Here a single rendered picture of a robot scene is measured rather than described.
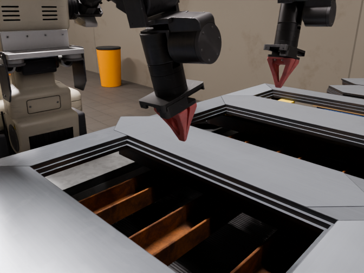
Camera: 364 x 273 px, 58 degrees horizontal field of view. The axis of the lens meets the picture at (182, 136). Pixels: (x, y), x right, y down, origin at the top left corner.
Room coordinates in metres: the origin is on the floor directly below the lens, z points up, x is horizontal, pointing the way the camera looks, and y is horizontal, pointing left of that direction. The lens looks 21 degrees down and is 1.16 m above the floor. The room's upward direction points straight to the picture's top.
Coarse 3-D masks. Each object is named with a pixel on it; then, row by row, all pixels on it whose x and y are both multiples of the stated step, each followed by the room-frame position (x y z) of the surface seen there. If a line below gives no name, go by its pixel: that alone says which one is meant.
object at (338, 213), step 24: (264, 96) 1.35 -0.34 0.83; (288, 96) 1.34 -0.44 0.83; (312, 96) 1.28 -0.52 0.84; (192, 120) 1.02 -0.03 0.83; (264, 120) 1.04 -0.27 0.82; (288, 120) 0.99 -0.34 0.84; (120, 144) 0.82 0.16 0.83; (144, 144) 0.79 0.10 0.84; (360, 144) 0.83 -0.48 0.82; (48, 168) 0.67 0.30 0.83; (192, 168) 0.67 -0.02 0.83; (240, 192) 0.57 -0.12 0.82; (264, 192) 0.55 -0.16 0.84; (288, 216) 0.50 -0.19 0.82; (312, 216) 0.48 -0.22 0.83; (336, 216) 0.46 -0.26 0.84; (360, 216) 0.46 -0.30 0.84
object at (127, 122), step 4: (136, 116) 1.01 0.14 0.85; (140, 116) 1.01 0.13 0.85; (144, 116) 1.01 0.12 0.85; (148, 116) 1.01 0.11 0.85; (152, 116) 1.01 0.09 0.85; (156, 116) 1.01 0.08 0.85; (120, 120) 0.97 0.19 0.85; (124, 120) 0.97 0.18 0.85; (128, 120) 0.97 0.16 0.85; (132, 120) 0.97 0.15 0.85; (136, 120) 0.97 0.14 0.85; (140, 120) 0.97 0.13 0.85; (144, 120) 0.97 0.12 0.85; (116, 124) 0.93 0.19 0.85; (120, 124) 0.93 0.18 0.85; (124, 124) 0.93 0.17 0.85; (128, 124) 0.93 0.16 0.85; (132, 124) 0.93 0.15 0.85; (116, 128) 0.90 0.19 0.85
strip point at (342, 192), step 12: (336, 180) 0.59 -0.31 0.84; (348, 180) 0.59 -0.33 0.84; (324, 192) 0.54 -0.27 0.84; (336, 192) 0.54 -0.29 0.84; (348, 192) 0.54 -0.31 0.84; (360, 192) 0.54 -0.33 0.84; (312, 204) 0.50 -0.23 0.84; (324, 204) 0.50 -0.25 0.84; (336, 204) 0.50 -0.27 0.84; (348, 204) 0.50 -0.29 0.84; (360, 204) 0.50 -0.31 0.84
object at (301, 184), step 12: (300, 168) 0.64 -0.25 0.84; (312, 168) 0.64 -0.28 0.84; (324, 168) 0.64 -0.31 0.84; (288, 180) 0.59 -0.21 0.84; (300, 180) 0.59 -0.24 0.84; (312, 180) 0.59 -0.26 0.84; (324, 180) 0.59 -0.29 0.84; (276, 192) 0.54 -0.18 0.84; (288, 192) 0.54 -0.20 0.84; (300, 192) 0.54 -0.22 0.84; (312, 192) 0.54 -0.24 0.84; (300, 204) 0.50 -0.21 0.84
